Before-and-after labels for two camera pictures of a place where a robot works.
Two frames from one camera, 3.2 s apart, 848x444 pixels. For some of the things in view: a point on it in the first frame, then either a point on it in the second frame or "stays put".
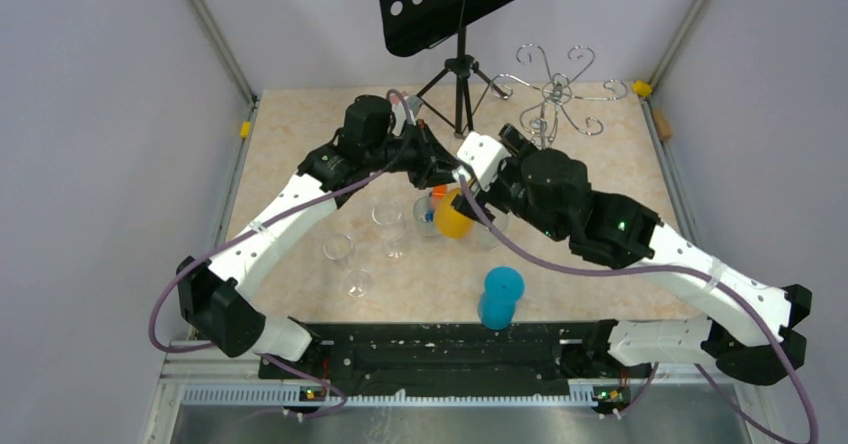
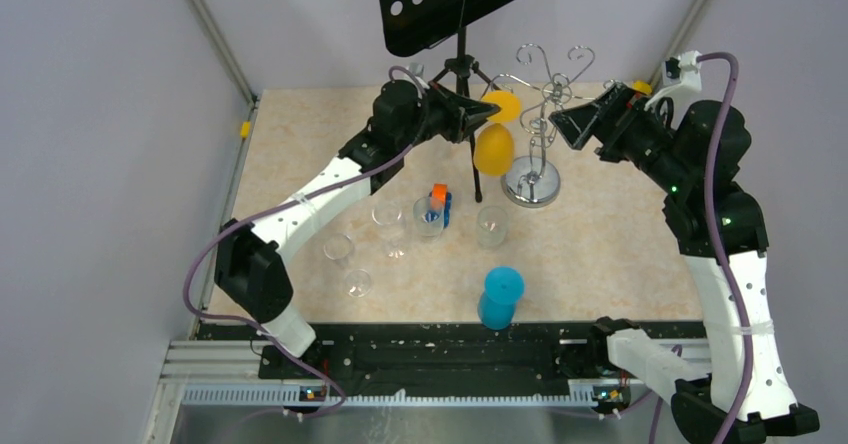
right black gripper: x=491 y=194 to x=578 y=124
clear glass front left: x=357 y=282 stays put
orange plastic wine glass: x=452 y=222 to x=494 y=145
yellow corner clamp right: x=642 y=88 stays put
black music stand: x=423 y=4 stays put
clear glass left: x=337 y=246 stays put
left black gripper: x=431 y=153 to x=464 y=115
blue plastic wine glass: x=503 y=287 stays put
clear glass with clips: x=424 y=210 stays put
